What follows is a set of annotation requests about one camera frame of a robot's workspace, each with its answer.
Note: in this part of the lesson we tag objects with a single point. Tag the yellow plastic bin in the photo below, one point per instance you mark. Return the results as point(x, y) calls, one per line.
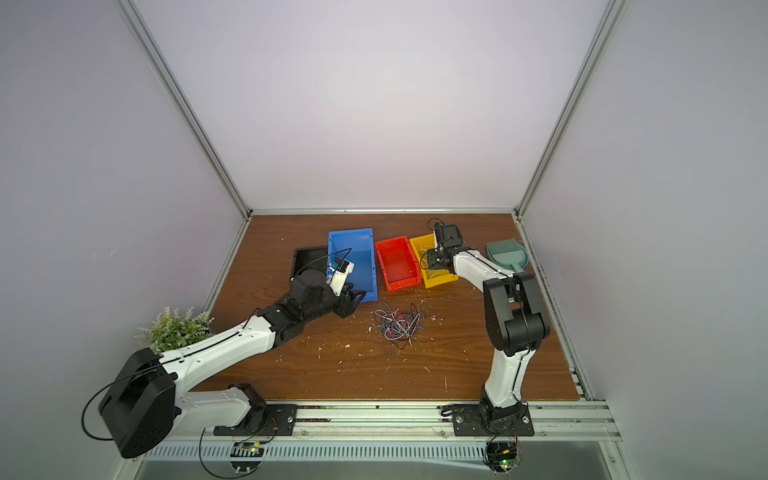
point(431, 278)

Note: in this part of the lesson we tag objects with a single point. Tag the controller board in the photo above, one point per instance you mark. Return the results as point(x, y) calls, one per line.
point(246, 457)
point(502, 457)

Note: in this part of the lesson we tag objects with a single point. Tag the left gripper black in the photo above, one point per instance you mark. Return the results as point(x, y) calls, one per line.
point(345, 303)

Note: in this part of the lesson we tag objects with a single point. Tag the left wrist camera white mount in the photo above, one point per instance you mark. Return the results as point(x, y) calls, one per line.
point(338, 272)

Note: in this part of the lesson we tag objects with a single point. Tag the small green potted plant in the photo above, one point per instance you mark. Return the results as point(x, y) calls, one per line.
point(173, 329)

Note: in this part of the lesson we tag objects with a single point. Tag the black plastic bin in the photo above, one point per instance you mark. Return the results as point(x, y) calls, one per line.
point(309, 259)

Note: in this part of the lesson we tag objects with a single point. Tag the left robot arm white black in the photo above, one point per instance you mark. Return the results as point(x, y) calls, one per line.
point(154, 395)

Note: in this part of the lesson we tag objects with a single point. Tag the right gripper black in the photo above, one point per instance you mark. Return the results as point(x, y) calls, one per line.
point(435, 258)

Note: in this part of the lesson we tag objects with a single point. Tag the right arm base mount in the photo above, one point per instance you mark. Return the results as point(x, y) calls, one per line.
point(483, 419)

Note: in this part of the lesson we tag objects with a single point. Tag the right controller board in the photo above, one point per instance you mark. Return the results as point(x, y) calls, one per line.
point(502, 457)

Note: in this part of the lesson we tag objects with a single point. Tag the red plastic bin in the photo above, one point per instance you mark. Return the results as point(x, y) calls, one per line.
point(398, 263)

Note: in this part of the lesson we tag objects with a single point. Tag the left controller board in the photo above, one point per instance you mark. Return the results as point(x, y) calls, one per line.
point(246, 457)

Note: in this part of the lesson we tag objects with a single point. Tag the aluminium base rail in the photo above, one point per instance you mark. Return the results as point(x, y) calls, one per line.
point(392, 431)

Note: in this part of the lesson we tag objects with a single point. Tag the green dustpan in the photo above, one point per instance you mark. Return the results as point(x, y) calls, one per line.
point(508, 254)

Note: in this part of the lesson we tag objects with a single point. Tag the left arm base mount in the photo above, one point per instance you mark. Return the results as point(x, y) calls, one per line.
point(261, 417)

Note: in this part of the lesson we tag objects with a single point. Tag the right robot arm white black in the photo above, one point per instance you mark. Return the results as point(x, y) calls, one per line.
point(514, 320)

